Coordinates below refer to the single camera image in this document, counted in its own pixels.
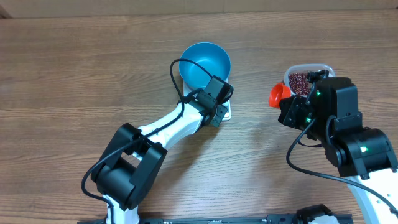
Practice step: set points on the clear plastic container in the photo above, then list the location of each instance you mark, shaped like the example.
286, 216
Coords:
305, 68

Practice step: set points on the white digital kitchen scale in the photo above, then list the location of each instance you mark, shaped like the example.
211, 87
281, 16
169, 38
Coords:
187, 89

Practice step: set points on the red beans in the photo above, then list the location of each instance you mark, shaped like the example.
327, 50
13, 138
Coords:
298, 83

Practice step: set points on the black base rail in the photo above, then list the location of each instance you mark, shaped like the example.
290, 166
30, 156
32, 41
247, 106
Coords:
312, 214

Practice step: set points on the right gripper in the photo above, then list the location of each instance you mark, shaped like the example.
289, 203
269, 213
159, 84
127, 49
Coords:
293, 111

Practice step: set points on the red scoop blue handle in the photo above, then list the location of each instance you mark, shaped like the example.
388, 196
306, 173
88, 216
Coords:
279, 92

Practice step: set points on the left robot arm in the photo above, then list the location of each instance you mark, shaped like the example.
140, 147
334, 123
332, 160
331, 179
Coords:
130, 163

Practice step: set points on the blue bowl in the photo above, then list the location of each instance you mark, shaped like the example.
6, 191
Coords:
213, 58

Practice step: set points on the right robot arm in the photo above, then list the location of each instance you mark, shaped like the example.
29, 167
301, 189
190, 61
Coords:
364, 156

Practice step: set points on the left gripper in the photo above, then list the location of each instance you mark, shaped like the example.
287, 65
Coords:
221, 112

